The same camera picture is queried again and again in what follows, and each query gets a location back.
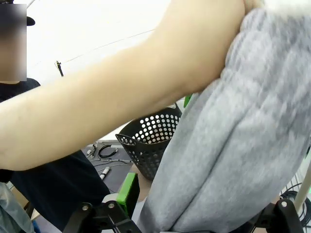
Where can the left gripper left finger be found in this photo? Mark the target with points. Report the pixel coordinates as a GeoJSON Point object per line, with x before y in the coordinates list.
{"type": "Point", "coordinates": [128, 194]}

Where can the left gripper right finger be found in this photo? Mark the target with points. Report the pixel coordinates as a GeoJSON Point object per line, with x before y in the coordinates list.
{"type": "Point", "coordinates": [284, 218]}

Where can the grey training pants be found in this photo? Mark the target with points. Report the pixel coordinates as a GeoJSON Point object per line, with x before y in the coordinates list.
{"type": "Point", "coordinates": [230, 145]}

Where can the person's right hand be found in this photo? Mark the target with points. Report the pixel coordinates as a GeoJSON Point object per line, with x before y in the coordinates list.
{"type": "Point", "coordinates": [247, 6]}

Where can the white cylinder plug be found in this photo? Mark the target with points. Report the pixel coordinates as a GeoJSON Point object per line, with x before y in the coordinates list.
{"type": "Point", "coordinates": [105, 172]}

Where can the dark grey perforated basket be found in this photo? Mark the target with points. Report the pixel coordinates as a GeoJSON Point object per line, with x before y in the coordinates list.
{"type": "Point", "coordinates": [145, 155]}

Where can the grey plastic sheet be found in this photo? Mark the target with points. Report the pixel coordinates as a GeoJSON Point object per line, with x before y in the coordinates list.
{"type": "Point", "coordinates": [12, 213]}

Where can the black tripod stand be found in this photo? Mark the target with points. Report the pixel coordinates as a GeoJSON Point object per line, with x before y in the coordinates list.
{"type": "Point", "coordinates": [60, 70]}

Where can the black cap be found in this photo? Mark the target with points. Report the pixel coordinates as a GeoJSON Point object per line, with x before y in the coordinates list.
{"type": "Point", "coordinates": [31, 21]}

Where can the white slanted post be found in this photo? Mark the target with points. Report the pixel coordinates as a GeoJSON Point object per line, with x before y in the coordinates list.
{"type": "Point", "coordinates": [302, 191]}

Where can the green table frame bar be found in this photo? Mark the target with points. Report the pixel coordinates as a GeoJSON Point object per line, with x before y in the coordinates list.
{"type": "Point", "coordinates": [187, 102]}

